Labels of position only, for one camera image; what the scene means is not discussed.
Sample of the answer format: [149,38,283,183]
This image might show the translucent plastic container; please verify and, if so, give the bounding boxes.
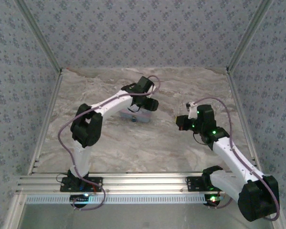
[120,110,153,124]

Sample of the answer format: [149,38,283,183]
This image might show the controller board with green light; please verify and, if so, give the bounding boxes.
[204,193,226,207]
[70,193,91,204]

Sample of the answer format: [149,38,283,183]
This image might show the aluminium table side rail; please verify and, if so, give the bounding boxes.
[26,69,64,176]
[225,71,263,173]

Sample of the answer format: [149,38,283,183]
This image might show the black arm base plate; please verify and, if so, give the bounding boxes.
[185,176,220,192]
[59,176,103,193]

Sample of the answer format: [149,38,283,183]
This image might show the aluminium mounting rail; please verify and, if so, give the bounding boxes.
[17,173,232,193]

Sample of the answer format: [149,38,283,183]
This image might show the white slotted cable duct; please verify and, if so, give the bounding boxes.
[25,194,208,205]

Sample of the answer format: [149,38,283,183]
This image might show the aluminium frame post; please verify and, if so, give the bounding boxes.
[225,0,274,73]
[13,0,63,73]

